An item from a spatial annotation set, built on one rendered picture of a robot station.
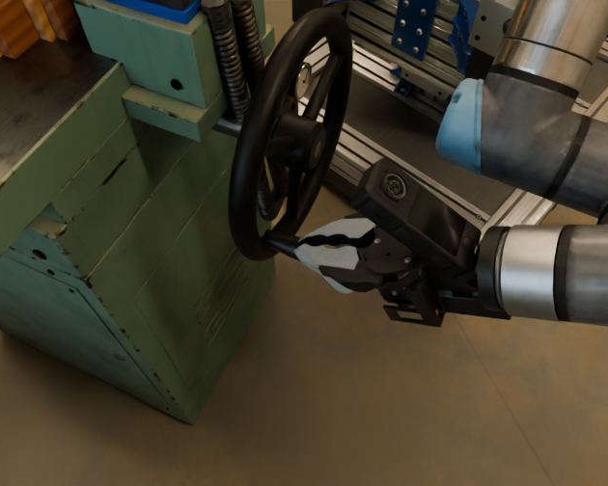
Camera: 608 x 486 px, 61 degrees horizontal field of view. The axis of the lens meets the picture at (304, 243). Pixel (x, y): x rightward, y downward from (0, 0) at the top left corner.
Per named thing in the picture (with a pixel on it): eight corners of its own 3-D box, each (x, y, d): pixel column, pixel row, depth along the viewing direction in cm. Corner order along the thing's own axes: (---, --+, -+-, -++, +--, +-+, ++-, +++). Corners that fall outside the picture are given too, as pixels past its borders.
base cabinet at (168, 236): (193, 430, 120) (85, 287, 61) (-1, 333, 133) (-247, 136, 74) (278, 276, 143) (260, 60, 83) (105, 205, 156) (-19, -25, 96)
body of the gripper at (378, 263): (383, 321, 51) (509, 340, 44) (349, 268, 46) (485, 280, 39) (407, 261, 55) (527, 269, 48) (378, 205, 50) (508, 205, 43)
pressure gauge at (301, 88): (296, 116, 90) (296, 77, 83) (277, 109, 91) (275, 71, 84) (312, 93, 93) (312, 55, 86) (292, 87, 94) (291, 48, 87)
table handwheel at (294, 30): (360, -55, 48) (368, 104, 75) (174, -98, 52) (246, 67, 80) (229, 229, 43) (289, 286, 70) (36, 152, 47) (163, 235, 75)
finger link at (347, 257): (304, 298, 56) (379, 307, 51) (278, 264, 52) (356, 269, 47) (315, 276, 58) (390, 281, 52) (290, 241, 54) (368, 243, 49)
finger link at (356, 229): (317, 271, 58) (390, 280, 52) (292, 236, 54) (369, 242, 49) (328, 250, 60) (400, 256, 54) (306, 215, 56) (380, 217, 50)
